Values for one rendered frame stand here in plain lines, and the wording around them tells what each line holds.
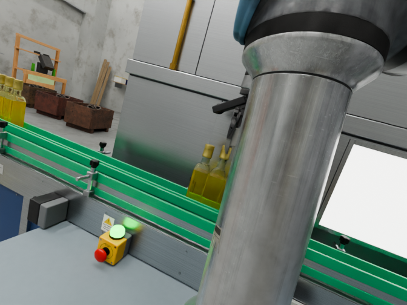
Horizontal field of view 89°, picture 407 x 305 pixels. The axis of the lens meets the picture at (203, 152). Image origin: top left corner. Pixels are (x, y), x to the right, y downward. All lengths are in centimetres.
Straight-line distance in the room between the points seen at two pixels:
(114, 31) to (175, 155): 1214
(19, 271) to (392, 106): 119
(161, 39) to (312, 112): 92
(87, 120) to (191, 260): 512
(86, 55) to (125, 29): 232
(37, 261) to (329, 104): 77
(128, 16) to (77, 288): 1228
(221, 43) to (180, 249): 77
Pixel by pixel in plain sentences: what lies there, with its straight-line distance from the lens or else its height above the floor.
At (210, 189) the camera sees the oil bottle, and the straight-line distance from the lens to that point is 73.
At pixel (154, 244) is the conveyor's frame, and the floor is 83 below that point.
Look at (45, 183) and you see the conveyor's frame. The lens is 98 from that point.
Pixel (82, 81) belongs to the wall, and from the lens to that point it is 1268.
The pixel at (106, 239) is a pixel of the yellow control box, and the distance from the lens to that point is 73.
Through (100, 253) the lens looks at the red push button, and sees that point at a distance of 72.
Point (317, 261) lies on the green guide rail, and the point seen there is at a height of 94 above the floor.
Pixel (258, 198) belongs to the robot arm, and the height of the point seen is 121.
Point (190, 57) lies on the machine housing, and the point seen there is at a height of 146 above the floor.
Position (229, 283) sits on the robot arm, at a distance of 20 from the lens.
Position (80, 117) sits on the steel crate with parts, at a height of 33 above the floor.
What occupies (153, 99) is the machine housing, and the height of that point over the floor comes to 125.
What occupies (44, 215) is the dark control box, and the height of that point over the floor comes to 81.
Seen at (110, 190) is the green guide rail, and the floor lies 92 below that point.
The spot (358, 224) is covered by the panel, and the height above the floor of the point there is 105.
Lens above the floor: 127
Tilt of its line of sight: 11 degrees down
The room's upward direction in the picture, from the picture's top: 17 degrees clockwise
